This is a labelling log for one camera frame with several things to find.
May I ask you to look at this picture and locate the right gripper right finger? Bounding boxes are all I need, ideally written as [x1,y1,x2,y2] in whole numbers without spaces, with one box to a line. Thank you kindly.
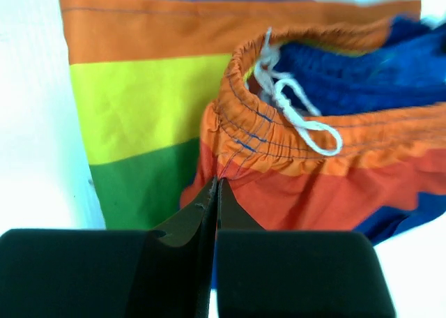
[216,180,396,317]

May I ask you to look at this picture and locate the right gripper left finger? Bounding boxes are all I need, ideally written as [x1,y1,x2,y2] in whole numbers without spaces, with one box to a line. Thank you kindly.
[1,180,218,317]

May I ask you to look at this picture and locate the rainbow striped shorts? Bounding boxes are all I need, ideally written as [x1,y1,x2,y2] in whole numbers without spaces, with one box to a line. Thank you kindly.
[60,0,445,243]

